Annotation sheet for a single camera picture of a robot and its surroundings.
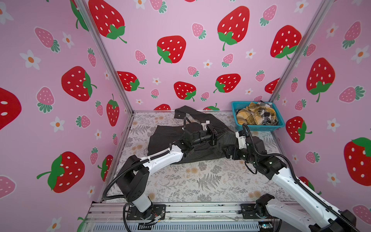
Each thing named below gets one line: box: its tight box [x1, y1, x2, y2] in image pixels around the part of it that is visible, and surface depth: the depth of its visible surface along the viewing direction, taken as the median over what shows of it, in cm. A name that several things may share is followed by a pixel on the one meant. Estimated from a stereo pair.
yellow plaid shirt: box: [236, 101, 277, 126], surface depth 106 cm
